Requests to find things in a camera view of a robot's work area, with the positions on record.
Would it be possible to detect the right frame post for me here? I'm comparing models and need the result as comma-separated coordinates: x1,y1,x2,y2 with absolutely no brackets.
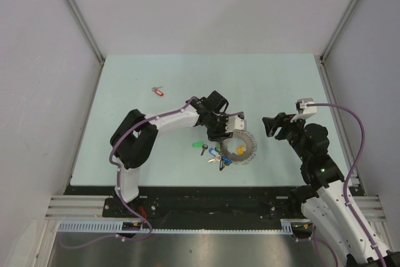
319,0,379,63

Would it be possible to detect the frame post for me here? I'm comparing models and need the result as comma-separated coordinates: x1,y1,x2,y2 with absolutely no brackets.
46,0,106,65
319,0,379,63

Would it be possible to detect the left frame post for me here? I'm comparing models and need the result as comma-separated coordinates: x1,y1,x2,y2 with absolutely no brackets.
46,0,106,65

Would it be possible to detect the key with blue tag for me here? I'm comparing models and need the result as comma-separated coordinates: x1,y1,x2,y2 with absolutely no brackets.
208,148,221,163

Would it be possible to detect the large metal keyring disc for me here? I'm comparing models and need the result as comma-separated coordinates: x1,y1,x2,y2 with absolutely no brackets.
219,130,257,164

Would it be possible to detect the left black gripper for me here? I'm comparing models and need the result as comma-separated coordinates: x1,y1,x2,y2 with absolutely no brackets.
205,112,233,142

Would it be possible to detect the key with black tag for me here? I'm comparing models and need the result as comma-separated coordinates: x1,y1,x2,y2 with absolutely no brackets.
219,156,226,171

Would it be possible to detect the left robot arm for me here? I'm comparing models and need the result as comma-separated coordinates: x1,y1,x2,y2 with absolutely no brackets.
109,91,246,217

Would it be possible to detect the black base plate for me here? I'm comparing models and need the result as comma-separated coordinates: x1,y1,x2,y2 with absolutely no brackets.
64,185,317,231

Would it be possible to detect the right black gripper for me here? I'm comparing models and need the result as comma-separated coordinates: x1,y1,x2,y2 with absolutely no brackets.
262,112,309,162

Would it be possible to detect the slotted cable duct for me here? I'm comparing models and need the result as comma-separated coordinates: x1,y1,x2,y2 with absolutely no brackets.
58,220,311,235

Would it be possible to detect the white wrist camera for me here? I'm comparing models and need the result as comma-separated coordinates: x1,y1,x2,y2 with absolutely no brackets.
226,113,247,133
291,98,317,122

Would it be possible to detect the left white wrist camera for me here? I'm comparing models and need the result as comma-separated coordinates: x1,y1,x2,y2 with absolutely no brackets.
226,113,247,133

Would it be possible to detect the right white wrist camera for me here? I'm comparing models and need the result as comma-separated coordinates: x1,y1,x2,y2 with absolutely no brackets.
291,98,317,122

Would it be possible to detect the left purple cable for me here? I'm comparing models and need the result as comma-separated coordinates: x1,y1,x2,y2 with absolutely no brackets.
57,96,244,249

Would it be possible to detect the key with red tag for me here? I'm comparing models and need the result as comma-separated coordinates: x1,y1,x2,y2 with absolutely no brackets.
152,86,164,97

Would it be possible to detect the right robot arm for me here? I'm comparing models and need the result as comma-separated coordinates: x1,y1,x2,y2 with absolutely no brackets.
262,113,399,266

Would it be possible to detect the key with green tag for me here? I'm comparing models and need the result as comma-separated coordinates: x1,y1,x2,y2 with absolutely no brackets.
192,141,209,156

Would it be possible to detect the key with yellow tag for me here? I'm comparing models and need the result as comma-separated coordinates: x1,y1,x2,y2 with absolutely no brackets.
236,145,246,155

